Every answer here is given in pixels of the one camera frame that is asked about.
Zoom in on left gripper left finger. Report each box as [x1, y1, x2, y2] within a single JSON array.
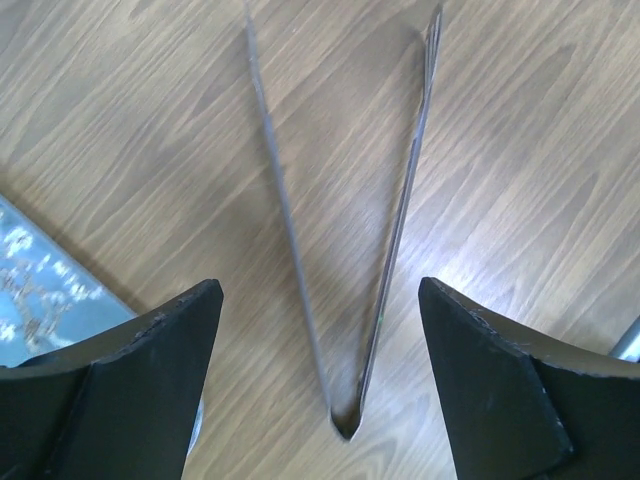
[[1, 279, 223, 479]]

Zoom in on floral blue serving tray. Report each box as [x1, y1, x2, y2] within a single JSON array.
[[0, 198, 136, 367]]

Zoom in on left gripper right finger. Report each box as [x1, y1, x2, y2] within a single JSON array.
[[418, 277, 639, 479]]

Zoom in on metal tongs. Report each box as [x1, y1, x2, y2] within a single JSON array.
[[242, 2, 445, 442]]

